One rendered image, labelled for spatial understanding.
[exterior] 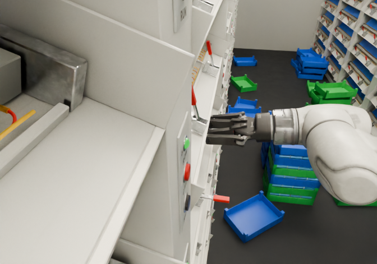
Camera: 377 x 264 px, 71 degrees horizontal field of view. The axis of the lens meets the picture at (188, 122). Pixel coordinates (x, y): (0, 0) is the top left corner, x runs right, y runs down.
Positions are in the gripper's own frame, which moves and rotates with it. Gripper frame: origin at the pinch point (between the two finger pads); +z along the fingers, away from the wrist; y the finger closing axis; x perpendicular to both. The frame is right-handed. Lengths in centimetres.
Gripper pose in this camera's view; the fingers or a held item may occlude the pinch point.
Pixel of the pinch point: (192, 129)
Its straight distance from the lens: 71.4
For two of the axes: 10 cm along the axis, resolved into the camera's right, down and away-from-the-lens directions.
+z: -9.7, 0.3, 2.5
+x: 1.6, 8.4, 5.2
